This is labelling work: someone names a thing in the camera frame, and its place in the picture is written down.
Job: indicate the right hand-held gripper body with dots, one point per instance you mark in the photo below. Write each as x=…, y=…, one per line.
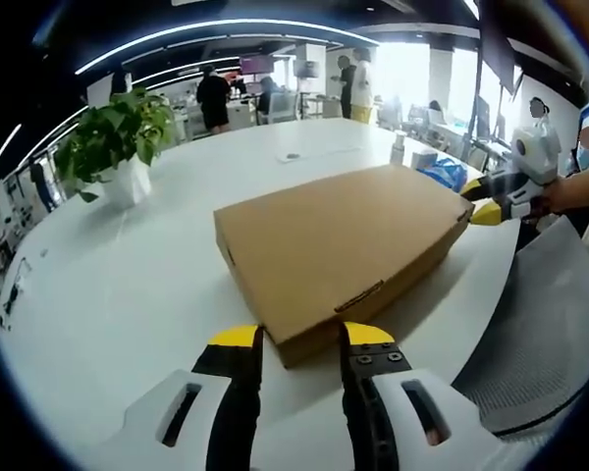
x=537, y=154

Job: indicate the green potted plant white pot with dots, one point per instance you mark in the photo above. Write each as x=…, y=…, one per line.
x=118, y=132

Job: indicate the pink wall screen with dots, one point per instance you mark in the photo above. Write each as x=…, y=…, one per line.
x=255, y=65

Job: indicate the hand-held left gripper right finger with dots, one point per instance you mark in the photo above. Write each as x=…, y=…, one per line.
x=368, y=387

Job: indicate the blue wet wipes packet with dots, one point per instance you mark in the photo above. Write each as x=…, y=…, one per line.
x=446, y=172

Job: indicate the brown cardboard shoe box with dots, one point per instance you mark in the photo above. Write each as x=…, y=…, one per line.
x=334, y=245

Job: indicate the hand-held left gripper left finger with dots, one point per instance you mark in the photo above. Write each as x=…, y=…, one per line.
x=235, y=373

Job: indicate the long ceiling lamp strip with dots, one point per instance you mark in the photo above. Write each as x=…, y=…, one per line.
x=201, y=30

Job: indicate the person's right hand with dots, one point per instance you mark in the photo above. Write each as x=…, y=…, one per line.
x=554, y=198

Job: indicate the clear spray bottle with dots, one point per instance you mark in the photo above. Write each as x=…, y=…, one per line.
x=399, y=149

